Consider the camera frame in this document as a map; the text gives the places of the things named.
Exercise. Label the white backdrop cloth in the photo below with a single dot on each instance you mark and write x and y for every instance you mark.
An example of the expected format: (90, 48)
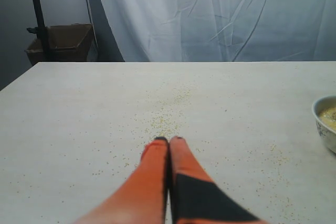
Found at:
(216, 30)

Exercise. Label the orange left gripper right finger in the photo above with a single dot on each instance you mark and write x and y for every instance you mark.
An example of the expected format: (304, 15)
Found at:
(195, 197)

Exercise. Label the brown cardboard box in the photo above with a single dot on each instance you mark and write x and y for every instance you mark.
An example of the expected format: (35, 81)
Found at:
(69, 43)

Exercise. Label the black stand pole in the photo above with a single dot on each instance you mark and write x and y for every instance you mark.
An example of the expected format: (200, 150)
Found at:
(41, 30)

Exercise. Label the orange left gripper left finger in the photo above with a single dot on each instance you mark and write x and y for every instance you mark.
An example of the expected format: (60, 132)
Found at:
(142, 197)

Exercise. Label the yellowish food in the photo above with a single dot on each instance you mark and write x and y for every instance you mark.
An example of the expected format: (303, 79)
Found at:
(328, 117)

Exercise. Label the white ceramic bowl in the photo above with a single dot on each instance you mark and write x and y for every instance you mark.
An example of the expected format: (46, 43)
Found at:
(326, 134)

